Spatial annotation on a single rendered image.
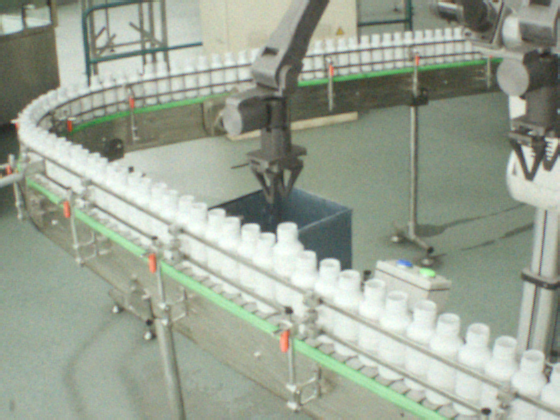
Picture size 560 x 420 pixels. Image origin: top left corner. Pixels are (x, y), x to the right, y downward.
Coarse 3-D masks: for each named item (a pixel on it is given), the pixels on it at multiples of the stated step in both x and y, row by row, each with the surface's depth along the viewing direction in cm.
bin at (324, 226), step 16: (256, 192) 239; (304, 192) 237; (208, 208) 228; (224, 208) 232; (240, 208) 236; (256, 208) 241; (272, 208) 245; (288, 208) 245; (304, 208) 239; (320, 208) 233; (336, 208) 228; (352, 208) 223; (240, 224) 238; (256, 224) 242; (272, 224) 247; (304, 224) 241; (320, 224) 216; (336, 224) 221; (304, 240) 214; (320, 240) 218; (336, 240) 222; (320, 256) 220; (336, 256) 224
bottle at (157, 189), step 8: (160, 184) 188; (160, 192) 185; (152, 200) 187; (160, 200) 186; (152, 208) 186; (160, 208) 186; (152, 224) 189; (160, 224) 187; (152, 232) 191; (160, 232) 188
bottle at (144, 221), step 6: (138, 180) 191; (144, 180) 192; (150, 180) 191; (138, 186) 190; (144, 186) 189; (150, 186) 190; (138, 192) 191; (144, 192) 190; (150, 192) 190; (138, 198) 190; (144, 198) 190; (150, 198) 190; (138, 204) 190; (144, 204) 190; (138, 210) 191; (138, 216) 192; (144, 216) 191; (138, 222) 193; (144, 222) 192; (150, 222) 192; (144, 228) 192; (150, 228) 192; (150, 234) 193; (144, 240) 194; (150, 240) 193
